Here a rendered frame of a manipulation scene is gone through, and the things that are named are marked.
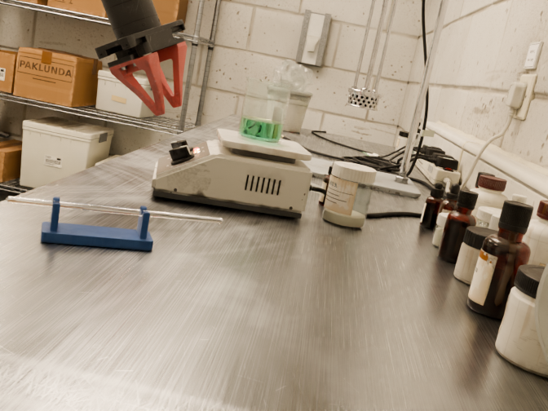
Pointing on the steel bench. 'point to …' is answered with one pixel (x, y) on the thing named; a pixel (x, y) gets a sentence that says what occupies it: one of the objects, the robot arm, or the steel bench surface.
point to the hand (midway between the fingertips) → (166, 104)
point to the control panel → (184, 161)
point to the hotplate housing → (239, 182)
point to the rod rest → (68, 234)
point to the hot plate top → (289, 149)
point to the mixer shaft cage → (360, 99)
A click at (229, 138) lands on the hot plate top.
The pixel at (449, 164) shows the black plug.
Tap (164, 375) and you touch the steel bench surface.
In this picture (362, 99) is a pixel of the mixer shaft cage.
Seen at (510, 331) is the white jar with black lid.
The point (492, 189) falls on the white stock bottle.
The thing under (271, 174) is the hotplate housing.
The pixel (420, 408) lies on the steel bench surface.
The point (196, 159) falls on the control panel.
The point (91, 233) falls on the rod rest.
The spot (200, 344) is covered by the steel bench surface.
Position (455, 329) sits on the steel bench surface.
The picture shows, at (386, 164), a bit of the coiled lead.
